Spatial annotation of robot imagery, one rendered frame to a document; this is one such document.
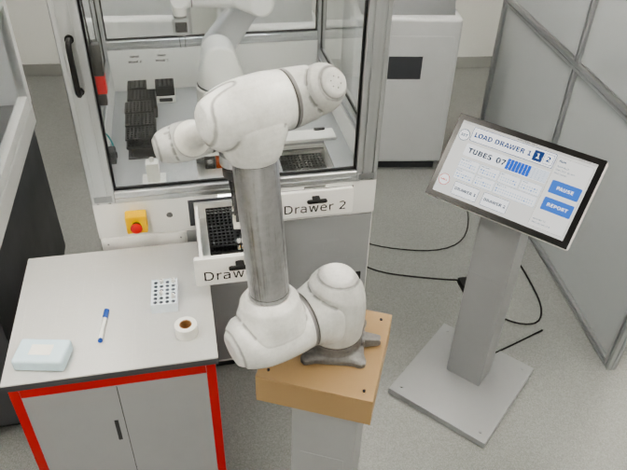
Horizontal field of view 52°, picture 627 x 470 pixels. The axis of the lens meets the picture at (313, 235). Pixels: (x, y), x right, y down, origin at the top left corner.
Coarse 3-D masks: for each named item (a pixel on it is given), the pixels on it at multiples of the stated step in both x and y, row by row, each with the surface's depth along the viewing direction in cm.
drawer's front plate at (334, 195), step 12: (288, 192) 236; (300, 192) 236; (312, 192) 237; (324, 192) 238; (336, 192) 239; (348, 192) 240; (288, 204) 238; (300, 204) 239; (312, 204) 240; (336, 204) 242; (348, 204) 243; (288, 216) 241; (300, 216) 242
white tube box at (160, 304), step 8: (152, 280) 216; (168, 280) 216; (176, 280) 216; (152, 288) 213; (160, 288) 213; (168, 288) 213; (176, 288) 213; (152, 296) 210; (160, 296) 210; (168, 296) 210; (176, 296) 210; (152, 304) 207; (160, 304) 207; (168, 304) 207; (176, 304) 208; (152, 312) 208; (160, 312) 209
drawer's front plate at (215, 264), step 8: (200, 256) 206; (208, 256) 206; (216, 256) 206; (224, 256) 206; (232, 256) 206; (240, 256) 207; (200, 264) 206; (208, 264) 206; (216, 264) 207; (224, 264) 208; (232, 264) 208; (200, 272) 208; (216, 272) 209; (232, 272) 210; (240, 272) 211; (200, 280) 209; (216, 280) 211; (224, 280) 212; (232, 280) 212; (240, 280) 213
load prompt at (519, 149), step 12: (480, 132) 226; (492, 132) 224; (480, 144) 226; (492, 144) 224; (504, 144) 222; (516, 144) 220; (516, 156) 219; (528, 156) 217; (540, 156) 216; (552, 156) 214
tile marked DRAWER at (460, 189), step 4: (456, 184) 227; (460, 184) 227; (464, 184) 226; (452, 188) 228; (456, 188) 227; (460, 188) 226; (464, 188) 226; (468, 188) 225; (472, 188) 224; (476, 188) 224; (452, 192) 228; (456, 192) 227; (460, 192) 226; (464, 192) 226; (468, 192) 225; (472, 192) 224; (476, 192) 224; (460, 196) 226; (464, 196) 225; (468, 196) 225; (472, 196) 224; (476, 196) 223; (472, 200) 224
